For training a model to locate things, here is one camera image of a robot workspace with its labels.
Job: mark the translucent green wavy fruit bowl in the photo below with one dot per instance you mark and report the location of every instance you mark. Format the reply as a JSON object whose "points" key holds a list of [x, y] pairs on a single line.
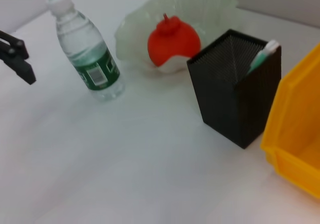
{"points": [[200, 9]]}

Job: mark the black mesh pen holder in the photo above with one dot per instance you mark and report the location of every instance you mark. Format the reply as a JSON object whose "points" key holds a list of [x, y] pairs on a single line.
{"points": [[250, 114]]}

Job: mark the light green pen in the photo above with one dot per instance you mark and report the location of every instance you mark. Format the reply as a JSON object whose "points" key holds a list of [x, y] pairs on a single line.
{"points": [[262, 56]]}

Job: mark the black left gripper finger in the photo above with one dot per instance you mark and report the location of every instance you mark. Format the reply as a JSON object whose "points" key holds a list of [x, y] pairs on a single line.
{"points": [[17, 59]]}

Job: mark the yellow plastic storage bin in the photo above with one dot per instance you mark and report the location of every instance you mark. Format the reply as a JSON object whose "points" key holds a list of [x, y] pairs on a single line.
{"points": [[295, 121]]}

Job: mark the red-orange fruit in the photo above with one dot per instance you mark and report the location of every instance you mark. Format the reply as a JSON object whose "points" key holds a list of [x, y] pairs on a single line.
{"points": [[172, 44]]}

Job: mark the clear water bottle green label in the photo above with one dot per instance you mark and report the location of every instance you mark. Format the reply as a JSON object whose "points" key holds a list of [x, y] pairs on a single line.
{"points": [[85, 51]]}

